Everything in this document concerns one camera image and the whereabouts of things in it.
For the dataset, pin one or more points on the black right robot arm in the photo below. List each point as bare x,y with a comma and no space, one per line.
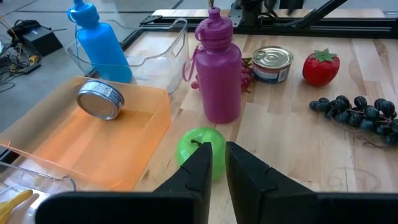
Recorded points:
248,14

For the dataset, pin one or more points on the tin can blue label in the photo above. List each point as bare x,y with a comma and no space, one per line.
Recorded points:
99,102

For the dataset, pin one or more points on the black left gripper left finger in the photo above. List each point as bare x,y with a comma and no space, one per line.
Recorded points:
199,174

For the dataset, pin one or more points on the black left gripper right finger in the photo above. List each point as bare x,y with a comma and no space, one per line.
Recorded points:
248,180

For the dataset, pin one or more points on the clear plastic bin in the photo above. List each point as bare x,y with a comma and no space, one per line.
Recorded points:
31,180
161,62

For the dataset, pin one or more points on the orange plastic bin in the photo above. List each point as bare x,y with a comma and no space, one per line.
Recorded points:
93,149

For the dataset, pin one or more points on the magenta squeeze bottle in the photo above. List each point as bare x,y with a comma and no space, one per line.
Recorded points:
219,77

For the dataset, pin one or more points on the tin can gold lid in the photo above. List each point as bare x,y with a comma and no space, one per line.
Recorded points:
272,62

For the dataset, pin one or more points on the black aluminium table frame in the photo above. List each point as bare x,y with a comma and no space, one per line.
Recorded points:
342,29

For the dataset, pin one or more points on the green toy apple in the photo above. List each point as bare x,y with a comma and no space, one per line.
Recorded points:
192,155

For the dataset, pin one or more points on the yellow toy banana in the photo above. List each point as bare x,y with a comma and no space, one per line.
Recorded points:
12,202

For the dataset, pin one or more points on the blue squeeze bottle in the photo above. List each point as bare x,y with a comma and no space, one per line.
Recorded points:
99,46

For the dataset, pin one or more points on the dark blue toy grape bunch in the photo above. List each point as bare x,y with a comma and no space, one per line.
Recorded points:
360,102

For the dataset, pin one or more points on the red toy strawberry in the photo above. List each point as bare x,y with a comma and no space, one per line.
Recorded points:
320,71

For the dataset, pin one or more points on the black floor box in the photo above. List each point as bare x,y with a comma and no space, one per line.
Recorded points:
40,40

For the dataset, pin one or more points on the red toy grape bunch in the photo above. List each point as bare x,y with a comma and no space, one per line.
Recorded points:
247,76

